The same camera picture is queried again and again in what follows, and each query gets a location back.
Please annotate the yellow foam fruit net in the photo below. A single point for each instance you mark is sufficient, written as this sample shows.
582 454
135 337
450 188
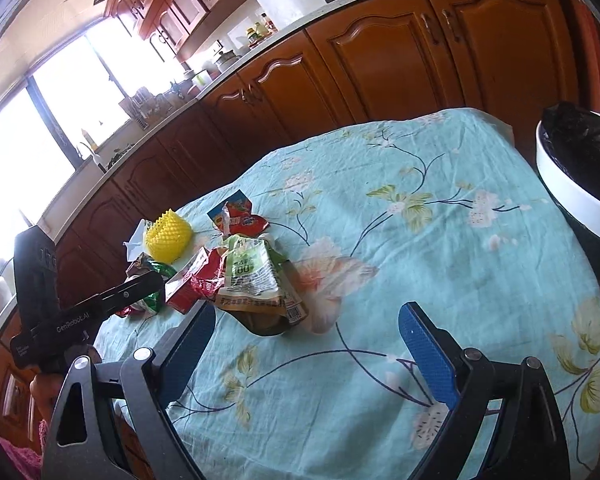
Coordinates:
167 237

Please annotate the person's left hand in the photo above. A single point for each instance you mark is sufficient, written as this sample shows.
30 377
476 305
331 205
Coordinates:
45 395

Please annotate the white lidded ceramic pot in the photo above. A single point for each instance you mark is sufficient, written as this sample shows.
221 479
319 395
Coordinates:
227 61

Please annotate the teal floral tablecloth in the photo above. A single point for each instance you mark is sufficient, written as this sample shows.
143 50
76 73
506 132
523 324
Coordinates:
430 260

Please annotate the white kitchen countertop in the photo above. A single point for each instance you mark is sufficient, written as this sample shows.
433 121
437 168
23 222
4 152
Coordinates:
330 11

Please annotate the white cup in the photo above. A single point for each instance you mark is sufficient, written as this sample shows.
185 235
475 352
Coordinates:
202 79

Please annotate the red snack wrapper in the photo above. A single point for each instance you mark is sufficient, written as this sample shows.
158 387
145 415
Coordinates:
207 275

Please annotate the pink fuzzy clothing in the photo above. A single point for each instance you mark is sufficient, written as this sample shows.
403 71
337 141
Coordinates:
20 455

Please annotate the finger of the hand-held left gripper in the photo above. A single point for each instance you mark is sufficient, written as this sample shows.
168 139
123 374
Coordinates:
140 287

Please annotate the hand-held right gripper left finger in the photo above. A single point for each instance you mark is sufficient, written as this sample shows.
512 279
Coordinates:
190 355

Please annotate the red blue foil wrapper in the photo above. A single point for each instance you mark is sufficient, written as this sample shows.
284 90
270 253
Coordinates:
240 222

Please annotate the green white brown pouch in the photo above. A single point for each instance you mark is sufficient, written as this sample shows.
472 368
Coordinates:
250 280

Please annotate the utensil rack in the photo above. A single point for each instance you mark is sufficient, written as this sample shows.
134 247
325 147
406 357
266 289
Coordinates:
137 107

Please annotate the white slim bottle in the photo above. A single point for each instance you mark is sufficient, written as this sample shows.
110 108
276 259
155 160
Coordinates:
97 160

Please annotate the clear plastic bag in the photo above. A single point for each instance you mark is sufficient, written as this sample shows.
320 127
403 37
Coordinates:
137 242

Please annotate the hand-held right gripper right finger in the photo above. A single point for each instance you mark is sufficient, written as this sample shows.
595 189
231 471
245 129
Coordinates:
425 355

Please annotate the bright kitchen window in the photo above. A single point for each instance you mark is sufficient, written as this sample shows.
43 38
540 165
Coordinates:
40 130

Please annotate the leafy greens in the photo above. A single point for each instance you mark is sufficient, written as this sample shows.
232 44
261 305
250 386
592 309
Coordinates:
120 156

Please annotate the row of condiment bottles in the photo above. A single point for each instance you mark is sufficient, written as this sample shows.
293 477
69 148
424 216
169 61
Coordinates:
257 32

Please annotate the red drink carton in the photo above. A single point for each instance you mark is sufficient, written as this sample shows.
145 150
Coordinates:
180 292

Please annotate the silver brown wrapper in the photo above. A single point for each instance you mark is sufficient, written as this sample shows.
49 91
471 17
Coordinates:
137 266

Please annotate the wooden lower kitchen cabinets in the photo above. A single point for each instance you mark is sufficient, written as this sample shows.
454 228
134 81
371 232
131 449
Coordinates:
380 60

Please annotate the white bin with black liner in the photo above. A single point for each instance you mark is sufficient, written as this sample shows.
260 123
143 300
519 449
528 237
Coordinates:
555 175

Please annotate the crushed green can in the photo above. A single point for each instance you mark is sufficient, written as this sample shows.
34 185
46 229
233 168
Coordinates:
162 267

